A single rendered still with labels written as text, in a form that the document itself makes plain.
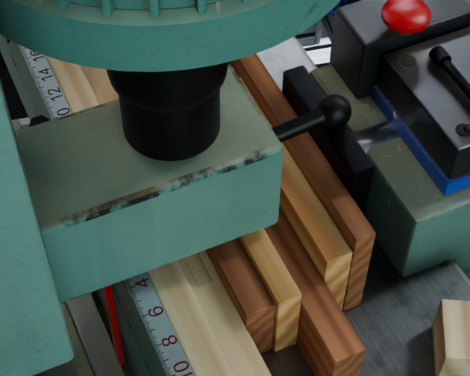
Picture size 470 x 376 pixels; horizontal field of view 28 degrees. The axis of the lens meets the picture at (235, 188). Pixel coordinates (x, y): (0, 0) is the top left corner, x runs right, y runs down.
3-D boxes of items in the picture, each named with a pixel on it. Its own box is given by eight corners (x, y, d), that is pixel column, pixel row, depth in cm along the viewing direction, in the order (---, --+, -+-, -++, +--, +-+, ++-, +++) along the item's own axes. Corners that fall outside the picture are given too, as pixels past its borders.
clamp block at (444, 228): (565, 239, 65) (606, 156, 58) (398, 307, 62) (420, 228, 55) (450, 97, 73) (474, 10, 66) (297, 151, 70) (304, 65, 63)
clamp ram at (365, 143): (437, 223, 62) (465, 133, 55) (338, 262, 60) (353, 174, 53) (370, 130, 67) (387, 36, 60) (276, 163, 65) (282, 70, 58)
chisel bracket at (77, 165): (280, 239, 55) (286, 146, 49) (51, 324, 52) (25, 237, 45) (228, 152, 59) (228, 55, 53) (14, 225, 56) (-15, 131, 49)
